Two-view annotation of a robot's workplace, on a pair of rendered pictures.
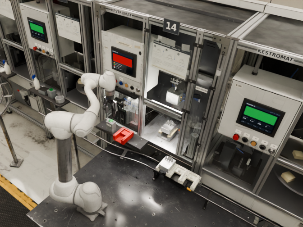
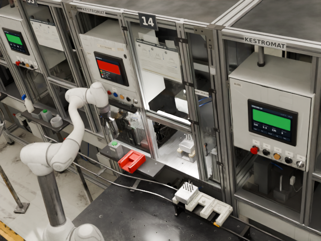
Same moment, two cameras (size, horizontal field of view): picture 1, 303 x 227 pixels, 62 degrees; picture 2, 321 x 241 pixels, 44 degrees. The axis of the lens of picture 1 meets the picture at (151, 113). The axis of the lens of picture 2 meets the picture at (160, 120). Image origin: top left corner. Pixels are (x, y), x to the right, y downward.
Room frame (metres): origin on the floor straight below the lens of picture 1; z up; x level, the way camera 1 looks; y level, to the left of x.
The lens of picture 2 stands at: (-0.26, -0.57, 2.86)
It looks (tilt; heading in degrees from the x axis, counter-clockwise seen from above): 37 degrees down; 15
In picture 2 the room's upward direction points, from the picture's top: 12 degrees counter-clockwise
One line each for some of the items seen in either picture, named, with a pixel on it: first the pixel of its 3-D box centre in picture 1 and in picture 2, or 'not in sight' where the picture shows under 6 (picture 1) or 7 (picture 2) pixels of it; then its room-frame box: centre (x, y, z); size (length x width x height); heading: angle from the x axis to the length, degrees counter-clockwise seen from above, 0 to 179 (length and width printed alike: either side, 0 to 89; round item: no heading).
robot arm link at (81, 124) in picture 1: (83, 125); (62, 156); (1.27, 0.45, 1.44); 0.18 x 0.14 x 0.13; 174
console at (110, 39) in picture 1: (130, 59); (122, 62); (1.99, 0.22, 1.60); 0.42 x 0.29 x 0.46; 60
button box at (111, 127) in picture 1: (111, 125); (117, 148); (1.84, 0.37, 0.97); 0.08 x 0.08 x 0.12; 60
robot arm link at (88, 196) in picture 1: (89, 195); (88, 240); (1.14, 0.42, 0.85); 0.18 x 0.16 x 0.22; 84
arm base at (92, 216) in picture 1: (94, 206); not in sight; (1.13, 0.39, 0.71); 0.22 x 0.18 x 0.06; 60
